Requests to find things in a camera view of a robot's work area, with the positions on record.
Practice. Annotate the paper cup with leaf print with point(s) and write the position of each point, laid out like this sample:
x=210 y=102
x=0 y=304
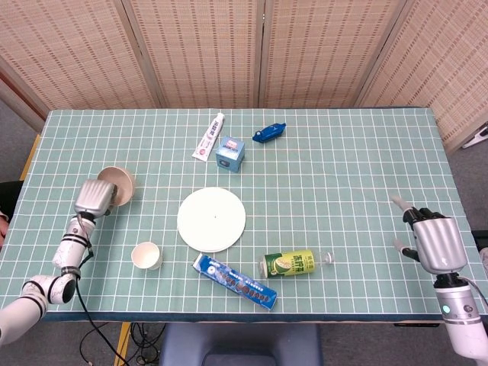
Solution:
x=145 y=255

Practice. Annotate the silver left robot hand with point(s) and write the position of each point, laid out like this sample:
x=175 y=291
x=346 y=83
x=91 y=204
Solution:
x=93 y=198

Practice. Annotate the white round plate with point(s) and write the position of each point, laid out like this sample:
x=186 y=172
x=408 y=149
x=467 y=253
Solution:
x=211 y=219

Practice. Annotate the white stand foot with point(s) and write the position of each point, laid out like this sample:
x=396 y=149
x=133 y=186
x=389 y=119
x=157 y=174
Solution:
x=476 y=138

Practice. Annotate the green checked tablecloth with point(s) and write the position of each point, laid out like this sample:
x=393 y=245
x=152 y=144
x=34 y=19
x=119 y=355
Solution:
x=343 y=190

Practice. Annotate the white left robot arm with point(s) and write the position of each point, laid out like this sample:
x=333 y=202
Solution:
x=70 y=248

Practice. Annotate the black fabric object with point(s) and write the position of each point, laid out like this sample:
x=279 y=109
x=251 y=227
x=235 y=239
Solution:
x=9 y=198

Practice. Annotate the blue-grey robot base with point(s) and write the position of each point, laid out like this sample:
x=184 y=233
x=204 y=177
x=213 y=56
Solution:
x=236 y=343

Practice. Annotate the bamboo folding screen panel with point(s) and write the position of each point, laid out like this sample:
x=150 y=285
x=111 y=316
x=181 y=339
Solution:
x=450 y=68
x=324 y=49
x=76 y=49
x=198 y=49

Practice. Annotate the small blue cube box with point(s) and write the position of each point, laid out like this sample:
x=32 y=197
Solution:
x=230 y=154

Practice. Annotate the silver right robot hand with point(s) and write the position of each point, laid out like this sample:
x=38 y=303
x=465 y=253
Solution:
x=440 y=244

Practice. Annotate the green label tea bottle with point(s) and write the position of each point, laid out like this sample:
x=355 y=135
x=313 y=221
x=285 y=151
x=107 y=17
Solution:
x=289 y=264

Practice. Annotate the beige bowl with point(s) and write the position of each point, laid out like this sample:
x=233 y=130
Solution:
x=124 y=183

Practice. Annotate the blue cookie box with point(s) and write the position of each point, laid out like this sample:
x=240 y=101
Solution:
x=236 y=284

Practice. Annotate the white toothpaste tube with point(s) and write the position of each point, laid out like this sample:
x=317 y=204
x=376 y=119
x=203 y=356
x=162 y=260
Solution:
x=207 y=139

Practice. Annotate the blue snack packet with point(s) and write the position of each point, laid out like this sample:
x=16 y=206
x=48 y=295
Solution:
x=268 y=132

